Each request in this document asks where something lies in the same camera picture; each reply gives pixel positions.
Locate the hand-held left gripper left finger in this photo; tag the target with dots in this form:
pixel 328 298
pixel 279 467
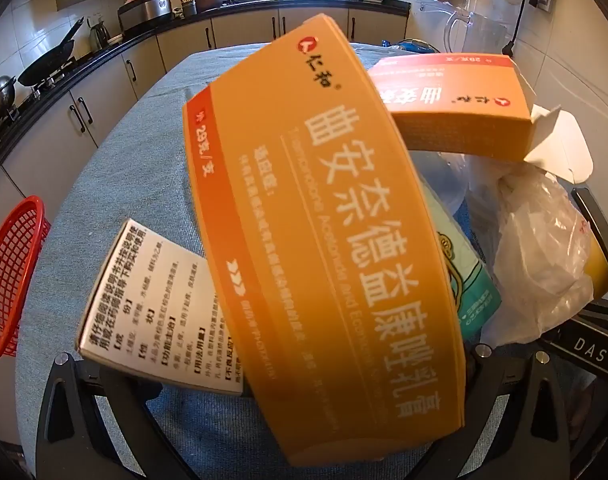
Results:
pixel 119 402

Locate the black kitchen countertop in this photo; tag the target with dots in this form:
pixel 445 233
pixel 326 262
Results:
pixel 284 4

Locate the red plastic basket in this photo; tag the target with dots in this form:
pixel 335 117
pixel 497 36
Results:
pixel 11 280

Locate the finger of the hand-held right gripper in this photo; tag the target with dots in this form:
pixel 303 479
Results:
pixel 596 220

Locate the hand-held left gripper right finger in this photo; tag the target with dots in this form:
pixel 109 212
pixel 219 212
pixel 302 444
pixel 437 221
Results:
pixel 488 410

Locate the large orange medicine box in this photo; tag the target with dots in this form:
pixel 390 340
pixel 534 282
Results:
pixel 324 240

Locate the beige lower kitchen cabinets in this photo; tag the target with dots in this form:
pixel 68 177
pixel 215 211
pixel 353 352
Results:
pixel 234 30

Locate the white medicine box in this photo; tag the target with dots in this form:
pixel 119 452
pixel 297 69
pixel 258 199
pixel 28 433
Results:
pixel 149 305

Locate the translucent plastic bag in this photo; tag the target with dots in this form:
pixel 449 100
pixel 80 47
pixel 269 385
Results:
pixel 538 240

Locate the small orange medicine box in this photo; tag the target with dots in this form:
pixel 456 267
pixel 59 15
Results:
pixel 448 110

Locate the teal printed packet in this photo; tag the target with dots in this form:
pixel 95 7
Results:
pixel 466 280

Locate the chopstick holder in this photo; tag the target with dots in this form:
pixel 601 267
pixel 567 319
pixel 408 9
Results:
pixel 188 2

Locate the black wok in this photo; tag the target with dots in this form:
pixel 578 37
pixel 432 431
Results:
pixel 46 62

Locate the glass pitcher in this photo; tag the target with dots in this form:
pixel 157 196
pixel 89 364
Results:
pixel 476 35

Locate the grey-blue tablecloth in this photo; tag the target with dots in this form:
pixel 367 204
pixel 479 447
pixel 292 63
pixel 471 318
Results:
pixel 134 160

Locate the steel kettle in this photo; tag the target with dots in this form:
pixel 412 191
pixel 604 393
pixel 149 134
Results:
pixel 98 35

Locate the blue plastic object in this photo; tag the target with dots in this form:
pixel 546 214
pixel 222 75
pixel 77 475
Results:
pixel 408 46

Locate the steel rice cooker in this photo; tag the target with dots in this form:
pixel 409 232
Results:
pixel 146 12

